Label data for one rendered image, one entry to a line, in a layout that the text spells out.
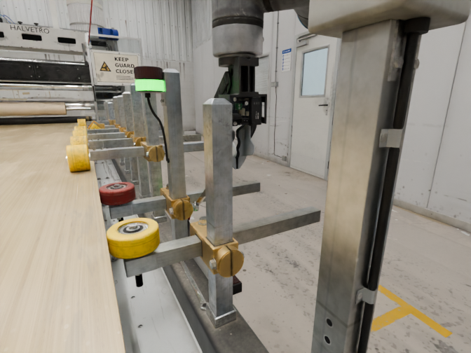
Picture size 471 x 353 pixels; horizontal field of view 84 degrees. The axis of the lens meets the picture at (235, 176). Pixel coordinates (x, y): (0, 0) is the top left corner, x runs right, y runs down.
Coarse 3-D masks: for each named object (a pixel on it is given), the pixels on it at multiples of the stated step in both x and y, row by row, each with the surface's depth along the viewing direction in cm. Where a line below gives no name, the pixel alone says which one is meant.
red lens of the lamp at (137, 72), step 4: (136, 68) 55; (140, 68) 55; (144, 68) 55; (148, 68) 55; (152, 68) 55; (156, 68) 56; (160, 68) 57; (136, 72) 56; (140, 72) 55; (144, 72) 55; (148, 72) 55; (152, 72) 56; (156, 72) 56; (160, 72) 57; (136, 76) 56; (140, 76) 55; (144, 76) 55; (148, 76) 55; (152, 76) 56; (156, 76) 56; (160, 76) 57
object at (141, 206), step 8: (240, 184) 81; (248, 184) 81; (256, 184) 83; (192, 192) 74; (200, 192) 74; (240, 192) 80; (248, 192) 82; (136, 200) 68; (144, 200) 68; (152, 200) 68; (160, 200) 69; (192, 200) 73; (112, 208) 63; (120, 208) 64; (128, 208) 65; (136, 208) 66; (144, 208) 67; (152, 208) 68; (160, 208) 69; (112, 216) 64; (120, 216) 65
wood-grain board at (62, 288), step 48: (0, 144) 132; (48, 144) 132; (0, 192) 62; (48, 192) 62; (96, 192) 62; (0, 240) 40; (48, 240) 40; (96, 240) 40; (0, 288) 30; (48, 288) 30; (96, 288) 30; (0, 336) 24; (48, 336) 24; (96, 336) 24
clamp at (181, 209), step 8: (160, 192) 75; (168, 192) 71; (168, 200) 67; (176, 200) 66; (184, 200) 65; (168, 208) 68; (176, 208) 64; (184, 208) 65; (192, 208) 66; (176, 216) 64; (184, 216) 66
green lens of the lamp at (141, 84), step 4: (136, 80) 56; (140, 80) 56; (144, 80) 56; (148, 80) 56; (152, 80) 56; (156, 80) 56; (160, 80) 57; (136, 84) 57; (140, 84) 56; (144, 84) 56; (148, 84) 56; (152, 84) 56; (156, 84) 57; (160, 84) 57; (136, 88) 57; (140, 88) 56; (144, 88) 56; (148, 88) 56; (152, 88) 56; (156, 88) 57; (160, 88) 58
